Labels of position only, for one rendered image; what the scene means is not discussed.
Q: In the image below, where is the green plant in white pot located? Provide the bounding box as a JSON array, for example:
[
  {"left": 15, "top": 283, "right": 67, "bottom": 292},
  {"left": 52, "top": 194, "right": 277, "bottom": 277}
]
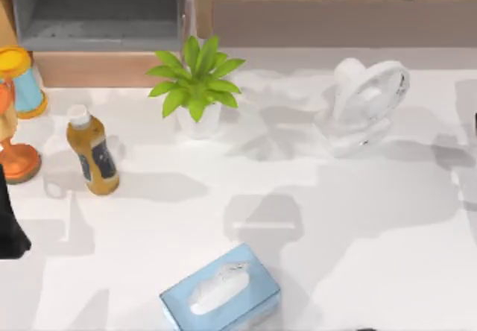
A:
[{"left": 145, "top": 34, "right": 247, "bottom": 140}]

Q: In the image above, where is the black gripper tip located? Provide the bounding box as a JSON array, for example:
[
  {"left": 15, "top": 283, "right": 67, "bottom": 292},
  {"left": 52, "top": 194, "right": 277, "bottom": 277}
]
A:
[{"left": 0, "top": 164, "right": 32, "bottom": 261}]

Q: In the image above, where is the amber bottle with white cap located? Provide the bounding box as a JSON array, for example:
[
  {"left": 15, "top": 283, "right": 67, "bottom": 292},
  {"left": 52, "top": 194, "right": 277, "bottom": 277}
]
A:
[{"left": 66, "top": 104, "right": 121, "bottom": 196}]

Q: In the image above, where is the light blue tissue box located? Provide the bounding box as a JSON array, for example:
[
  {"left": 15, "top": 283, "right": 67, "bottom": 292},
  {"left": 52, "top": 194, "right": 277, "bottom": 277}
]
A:
[{"left": 159, "top": 242, "right": 282, "bottom": 331}]

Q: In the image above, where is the orange trophy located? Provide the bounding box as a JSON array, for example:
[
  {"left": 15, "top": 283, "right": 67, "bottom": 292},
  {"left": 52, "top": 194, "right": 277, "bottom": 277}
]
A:
[{"left": 0, "top": 79, "right": 42, "bottom": 186}]

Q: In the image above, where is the wooden open shelf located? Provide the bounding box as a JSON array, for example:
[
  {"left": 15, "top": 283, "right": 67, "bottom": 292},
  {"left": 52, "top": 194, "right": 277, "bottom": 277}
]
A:
[{"left": 197, "top": 0, "right": 477, "bottom": 49}]

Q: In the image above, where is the grey cabinet with dark inside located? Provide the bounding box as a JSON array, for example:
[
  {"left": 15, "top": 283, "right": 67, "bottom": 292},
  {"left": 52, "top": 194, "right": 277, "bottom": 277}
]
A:
[{"left": 10, "top": 0, "right": 186, "bottom": 52}]

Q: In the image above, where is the white desk fan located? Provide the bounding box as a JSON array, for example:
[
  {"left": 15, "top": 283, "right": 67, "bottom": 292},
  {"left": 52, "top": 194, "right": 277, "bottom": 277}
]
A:
[{"left": 316, "top": 57, "right": 412, "bottom": 158}]

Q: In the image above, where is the yellow and blue trophy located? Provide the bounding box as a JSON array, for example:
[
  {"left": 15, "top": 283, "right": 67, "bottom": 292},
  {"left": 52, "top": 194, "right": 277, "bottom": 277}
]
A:
[{"left": 0, "top": 45, "right": 49, "bottom": 120}]

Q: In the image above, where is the wooden cupboard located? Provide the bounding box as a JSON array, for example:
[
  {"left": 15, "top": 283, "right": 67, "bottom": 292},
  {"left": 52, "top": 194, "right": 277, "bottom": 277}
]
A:
[{"left": 0, "top": 0, "right": 213, "bottom": 89}]

